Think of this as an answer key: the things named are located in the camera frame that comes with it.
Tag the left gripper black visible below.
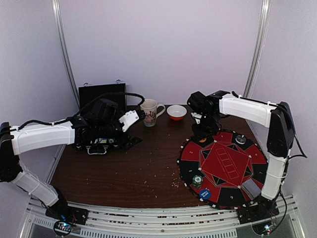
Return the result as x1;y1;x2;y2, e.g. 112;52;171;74
97;110;143;150

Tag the black dealer button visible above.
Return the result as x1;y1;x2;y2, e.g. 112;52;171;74
235;134;247;145

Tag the stack of poker chips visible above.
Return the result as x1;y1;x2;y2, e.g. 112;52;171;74
192;175;203;189

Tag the blue small blind button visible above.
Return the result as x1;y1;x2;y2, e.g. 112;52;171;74
199;189;211;200

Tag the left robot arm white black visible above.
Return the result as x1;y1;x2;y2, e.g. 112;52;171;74
0;93;146;225

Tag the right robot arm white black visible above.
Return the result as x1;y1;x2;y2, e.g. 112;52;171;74
177;90;299;222

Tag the orange white ceramic bowl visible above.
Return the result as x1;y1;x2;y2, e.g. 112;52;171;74
167;105;187;121

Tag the black poker chip case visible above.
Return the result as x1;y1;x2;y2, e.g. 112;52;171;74
75;83;127;155

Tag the white floral ceramic mug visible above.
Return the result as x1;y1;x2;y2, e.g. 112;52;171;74
140;99;166;127

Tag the red black poker mat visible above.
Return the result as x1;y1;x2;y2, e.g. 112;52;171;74
177;130;268;210

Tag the deck of playing cards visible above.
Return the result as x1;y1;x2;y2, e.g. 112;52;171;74
241;178;262;200

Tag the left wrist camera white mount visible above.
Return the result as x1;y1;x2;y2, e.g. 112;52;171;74
119;110;139;132

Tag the aluminium front rail base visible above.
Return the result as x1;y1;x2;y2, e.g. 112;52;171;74
21;194;307;238

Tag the right aluminium frame post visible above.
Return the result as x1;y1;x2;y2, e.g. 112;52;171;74
243;0;271;98

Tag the aluminium frame post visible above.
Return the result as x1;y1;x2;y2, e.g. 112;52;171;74
52;0;80;109
243;0;271;98

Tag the left aluminium frame post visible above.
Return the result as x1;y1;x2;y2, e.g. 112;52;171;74
52;0;80;109

